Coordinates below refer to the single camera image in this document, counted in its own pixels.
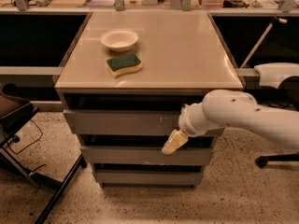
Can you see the black office chair base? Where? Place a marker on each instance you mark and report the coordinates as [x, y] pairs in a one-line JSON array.
[[262, 161]]

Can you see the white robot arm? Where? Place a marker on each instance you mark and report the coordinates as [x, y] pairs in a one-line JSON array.
[[222, 108]]

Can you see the grey middle drawer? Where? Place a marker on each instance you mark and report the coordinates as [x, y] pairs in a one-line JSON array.
[[123, 155]]

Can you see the grey drawer cabinet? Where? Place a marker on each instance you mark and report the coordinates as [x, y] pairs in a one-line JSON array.
[[182, 60]]

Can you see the white stick with black tip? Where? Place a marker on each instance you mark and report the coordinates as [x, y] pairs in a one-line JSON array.
[[262, 37]]

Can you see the grey top drawer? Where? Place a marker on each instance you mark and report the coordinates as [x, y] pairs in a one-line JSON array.
[[117, 122]]

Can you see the black chair at left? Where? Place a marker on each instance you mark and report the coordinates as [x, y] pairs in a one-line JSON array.
[[33, 178]]

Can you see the grey drawer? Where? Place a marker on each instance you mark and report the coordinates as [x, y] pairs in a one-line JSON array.
[[170, 179], [117, 122], [123, 155]]

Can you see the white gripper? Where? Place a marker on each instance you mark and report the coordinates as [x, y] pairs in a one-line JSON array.
[[186, 123]]

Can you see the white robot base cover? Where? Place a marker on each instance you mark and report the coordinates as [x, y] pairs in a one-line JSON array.
[[273, 74]]

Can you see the grey bottom drawer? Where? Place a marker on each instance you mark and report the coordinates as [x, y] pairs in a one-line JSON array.
[[170, 179]]

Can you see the green yellow sponge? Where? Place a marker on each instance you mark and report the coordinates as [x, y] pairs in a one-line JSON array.
[[122, 65]]

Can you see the white bowl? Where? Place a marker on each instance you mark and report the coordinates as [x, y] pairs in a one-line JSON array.
[[119, 40]]

